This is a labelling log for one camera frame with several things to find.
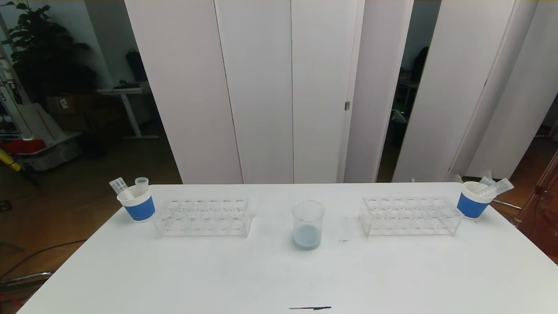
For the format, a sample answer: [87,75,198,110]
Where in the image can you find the brown cardboard box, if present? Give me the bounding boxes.
[44,93,78,116]

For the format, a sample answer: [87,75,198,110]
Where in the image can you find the black floor cable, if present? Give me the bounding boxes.
[0,238,88,280]

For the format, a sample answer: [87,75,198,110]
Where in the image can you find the white machine base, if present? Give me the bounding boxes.
[17,132,82,171]

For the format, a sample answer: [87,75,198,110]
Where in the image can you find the white standing desk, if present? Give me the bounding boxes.
[97,82,158,140]

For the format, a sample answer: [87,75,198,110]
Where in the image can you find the yellow tool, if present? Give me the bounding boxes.
[0,148,20,172]

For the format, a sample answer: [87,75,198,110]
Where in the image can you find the dark green potted plant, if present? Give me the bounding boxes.
[0,1,97,102]

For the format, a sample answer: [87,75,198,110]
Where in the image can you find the clear acrylic test tube rack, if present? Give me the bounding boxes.
[153,195,254,238]
[360,195,463,237]

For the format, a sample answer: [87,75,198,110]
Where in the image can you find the black backpack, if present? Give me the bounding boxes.
[126,49,147,82]

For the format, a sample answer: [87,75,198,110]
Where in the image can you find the test tube with white pigment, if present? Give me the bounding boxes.
[482,178,515,195]

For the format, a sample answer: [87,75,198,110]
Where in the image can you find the white leaning board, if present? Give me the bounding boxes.
[9,102,66,141]

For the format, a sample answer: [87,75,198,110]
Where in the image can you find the metal chair leg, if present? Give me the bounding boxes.
[0,270,55,288]

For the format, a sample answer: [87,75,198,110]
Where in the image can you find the blue and white cup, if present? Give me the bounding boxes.
[117,185,156,222]
[456,181,496,219]

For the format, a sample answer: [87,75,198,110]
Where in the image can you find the clear glass beaker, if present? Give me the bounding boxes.
[291,200,325,251]

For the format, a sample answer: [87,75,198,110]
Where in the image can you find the black bin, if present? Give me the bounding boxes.
[81,132,105,159]

